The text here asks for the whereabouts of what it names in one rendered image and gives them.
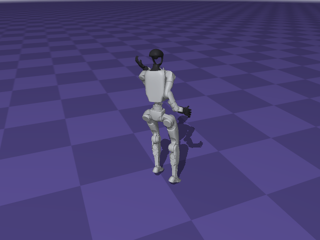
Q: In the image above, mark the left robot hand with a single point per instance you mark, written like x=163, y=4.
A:
x=140, y=64

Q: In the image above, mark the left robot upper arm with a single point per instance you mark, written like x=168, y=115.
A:
x=142, y=76

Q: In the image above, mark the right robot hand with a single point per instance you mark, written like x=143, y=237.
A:
x=186, y=111

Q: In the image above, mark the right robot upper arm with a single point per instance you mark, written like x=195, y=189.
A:
x=170, y=77

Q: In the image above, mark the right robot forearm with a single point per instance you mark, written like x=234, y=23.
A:
x=173, y=104

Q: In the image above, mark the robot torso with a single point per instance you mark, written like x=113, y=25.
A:
x=155, y=82

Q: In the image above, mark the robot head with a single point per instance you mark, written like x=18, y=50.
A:
x=155, y=54

